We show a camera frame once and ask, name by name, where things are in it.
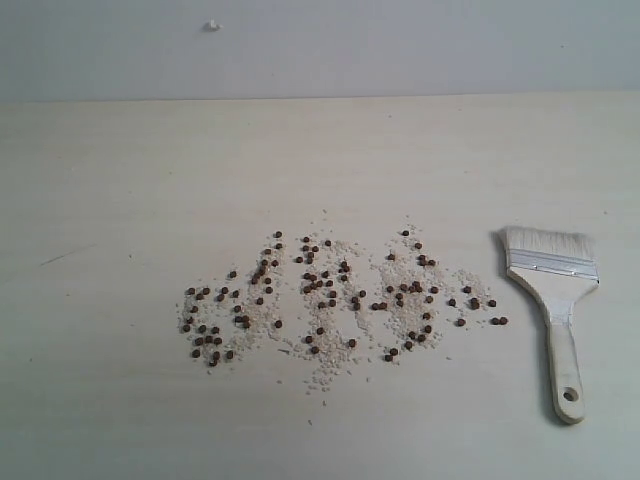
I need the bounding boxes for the white wooden paint brush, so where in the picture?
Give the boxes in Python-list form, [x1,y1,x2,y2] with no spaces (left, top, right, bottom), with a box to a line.
[500,226,599,425]

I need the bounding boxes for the scattered rice and brown pellets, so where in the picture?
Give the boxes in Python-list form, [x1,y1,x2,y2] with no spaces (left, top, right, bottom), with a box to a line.
[174,208,511,441]

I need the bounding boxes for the small white wall hook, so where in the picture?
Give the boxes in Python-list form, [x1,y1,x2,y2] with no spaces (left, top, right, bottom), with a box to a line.
[203,20,222,32]

